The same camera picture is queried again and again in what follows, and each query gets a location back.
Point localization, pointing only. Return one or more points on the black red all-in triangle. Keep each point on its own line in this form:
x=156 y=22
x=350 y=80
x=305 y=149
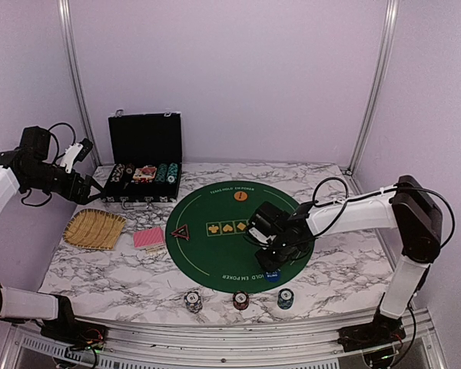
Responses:
x=181 y=232

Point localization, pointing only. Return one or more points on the orange dealer button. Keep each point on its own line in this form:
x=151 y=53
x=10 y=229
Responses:
x=240 y=196

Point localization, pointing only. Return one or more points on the red black chip stack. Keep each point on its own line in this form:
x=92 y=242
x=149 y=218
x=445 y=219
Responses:
x=241 y=300

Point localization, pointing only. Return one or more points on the round green poker mat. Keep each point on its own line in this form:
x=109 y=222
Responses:
x=218 y=254

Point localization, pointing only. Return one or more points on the green chips row in case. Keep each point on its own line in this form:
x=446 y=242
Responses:
x=161 y=173

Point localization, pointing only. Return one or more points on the card deck in case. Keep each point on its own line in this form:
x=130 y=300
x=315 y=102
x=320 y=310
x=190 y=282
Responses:
x=140 y=177

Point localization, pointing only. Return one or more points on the red-backed card deck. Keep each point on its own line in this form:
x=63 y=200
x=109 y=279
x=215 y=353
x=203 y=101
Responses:
x=149 y=238

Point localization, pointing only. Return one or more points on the aluminium front rail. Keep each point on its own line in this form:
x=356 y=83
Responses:
x=305 y=343

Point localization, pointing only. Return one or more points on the teal chips row in case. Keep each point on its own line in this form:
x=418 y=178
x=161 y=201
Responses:
x=172 y=172

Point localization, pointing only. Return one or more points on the right aluminium frame post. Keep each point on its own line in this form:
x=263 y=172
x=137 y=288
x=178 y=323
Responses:
x=380 y=71

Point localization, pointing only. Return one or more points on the blue gold card box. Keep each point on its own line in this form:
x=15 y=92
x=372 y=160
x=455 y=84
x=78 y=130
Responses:
x=156 y=251

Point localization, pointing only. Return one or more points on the woven bamboo tray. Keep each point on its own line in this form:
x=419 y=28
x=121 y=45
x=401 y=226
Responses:
x=94 y=229

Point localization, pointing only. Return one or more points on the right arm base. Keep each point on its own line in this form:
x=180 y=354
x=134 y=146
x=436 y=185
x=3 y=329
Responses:
x=381 y=330

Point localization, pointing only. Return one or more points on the blue chips in case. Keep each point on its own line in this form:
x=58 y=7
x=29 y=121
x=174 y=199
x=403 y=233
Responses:
x=117 y=173

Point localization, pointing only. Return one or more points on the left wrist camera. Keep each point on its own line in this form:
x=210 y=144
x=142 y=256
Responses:
x=76 y=152

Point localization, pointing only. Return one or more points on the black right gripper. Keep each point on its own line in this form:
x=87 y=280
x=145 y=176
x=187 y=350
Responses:
x=268 y=264

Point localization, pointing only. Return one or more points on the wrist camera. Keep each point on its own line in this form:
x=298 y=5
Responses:
x=76 y=152
x=266 y=223

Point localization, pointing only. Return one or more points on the left aluminium frame post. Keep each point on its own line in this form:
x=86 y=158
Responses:
x=75 y=76

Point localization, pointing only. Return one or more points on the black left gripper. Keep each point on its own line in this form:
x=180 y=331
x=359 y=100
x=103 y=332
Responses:
x=81 y=195

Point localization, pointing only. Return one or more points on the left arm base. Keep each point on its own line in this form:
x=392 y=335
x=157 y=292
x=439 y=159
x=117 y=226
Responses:
x=79 y=335

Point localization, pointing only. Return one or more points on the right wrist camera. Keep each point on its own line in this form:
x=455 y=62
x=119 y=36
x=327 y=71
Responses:
x=266 y=223

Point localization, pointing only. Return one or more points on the blue white chip stack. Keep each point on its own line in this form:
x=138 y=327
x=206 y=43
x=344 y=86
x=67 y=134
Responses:
x=193 y=301

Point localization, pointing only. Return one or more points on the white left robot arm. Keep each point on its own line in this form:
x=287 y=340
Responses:
x=21 y=171

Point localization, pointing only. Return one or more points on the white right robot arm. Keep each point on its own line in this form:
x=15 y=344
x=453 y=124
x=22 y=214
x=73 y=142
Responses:
x=406 y=207

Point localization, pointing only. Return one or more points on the aluminium frame post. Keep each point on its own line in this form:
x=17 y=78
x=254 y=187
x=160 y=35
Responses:
x=75 y=76
x=380 y=71

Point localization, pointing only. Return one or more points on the blue small blind button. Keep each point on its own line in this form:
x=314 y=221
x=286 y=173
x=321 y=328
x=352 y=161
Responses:
x=272 y=277

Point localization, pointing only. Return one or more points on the brown chips in case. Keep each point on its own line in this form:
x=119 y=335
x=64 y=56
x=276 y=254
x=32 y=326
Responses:
x=129 y=169

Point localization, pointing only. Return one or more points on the black poker chip case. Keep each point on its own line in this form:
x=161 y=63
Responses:
x=144 y=139

